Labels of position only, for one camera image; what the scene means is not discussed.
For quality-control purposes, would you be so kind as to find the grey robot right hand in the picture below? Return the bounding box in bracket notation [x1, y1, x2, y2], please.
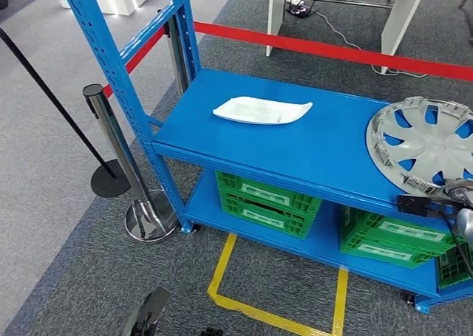
[444, 176, 473, 208]

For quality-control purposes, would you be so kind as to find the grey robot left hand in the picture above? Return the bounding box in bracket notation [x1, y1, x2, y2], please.
[123, 308, 160, 336]

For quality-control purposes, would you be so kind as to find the silver wheel hubcap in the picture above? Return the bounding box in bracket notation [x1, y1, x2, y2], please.
[366, 96, 473, 200]

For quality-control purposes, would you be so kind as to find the blue metal shelf rack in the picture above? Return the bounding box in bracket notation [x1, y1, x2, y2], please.
[59, 0, 473, 315]

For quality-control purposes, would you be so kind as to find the white plastic trim part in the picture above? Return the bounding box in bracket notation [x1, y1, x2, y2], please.
[212, 96, 314, 126]

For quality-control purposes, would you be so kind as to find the green folded plastic crate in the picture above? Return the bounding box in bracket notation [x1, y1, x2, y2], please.
[340, 206, 457, 254]
[340, 233, 444, 270]
[216, 171, 323, 217]
[218, 191, 319, 240]

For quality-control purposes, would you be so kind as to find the white desk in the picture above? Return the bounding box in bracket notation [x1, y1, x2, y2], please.
[265, 0, 431, 75]

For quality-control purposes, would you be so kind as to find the long red barrier belt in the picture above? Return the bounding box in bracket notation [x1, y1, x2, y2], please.
[193, 21, 473, 83]

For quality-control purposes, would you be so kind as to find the short red barrier belt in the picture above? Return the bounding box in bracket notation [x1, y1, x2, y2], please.
[103, 26, 166, 99]

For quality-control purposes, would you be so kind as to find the power strip with plugs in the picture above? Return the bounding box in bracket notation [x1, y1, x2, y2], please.
[286, 0, 314, 19]

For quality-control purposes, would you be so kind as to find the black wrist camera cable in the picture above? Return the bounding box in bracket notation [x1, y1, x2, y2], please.
[441, 211, 473, 276]

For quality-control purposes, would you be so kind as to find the black stanchion post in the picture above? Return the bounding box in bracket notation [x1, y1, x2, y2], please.
[0, 25, 131, 199]

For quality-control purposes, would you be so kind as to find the chrome stanchion post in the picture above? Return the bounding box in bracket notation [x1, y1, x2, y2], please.
[82, 83, 179, 243]
[162, 20, 190, 97]

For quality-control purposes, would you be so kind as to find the white floor cable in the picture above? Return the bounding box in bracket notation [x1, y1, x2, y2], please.
[314, 10, 429, 78]

